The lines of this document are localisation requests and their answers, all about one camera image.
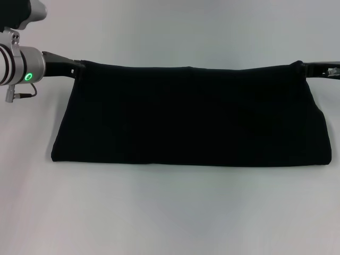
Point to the black shirt with white print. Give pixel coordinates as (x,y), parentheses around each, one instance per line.
(186,114)

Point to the silver camera mount bracket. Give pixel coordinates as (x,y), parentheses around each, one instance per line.
(12,40)

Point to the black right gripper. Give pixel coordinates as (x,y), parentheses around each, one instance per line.
(320,69)

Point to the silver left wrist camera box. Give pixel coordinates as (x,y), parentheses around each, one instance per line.
(26,13)

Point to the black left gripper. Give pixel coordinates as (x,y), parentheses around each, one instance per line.
(57,66)

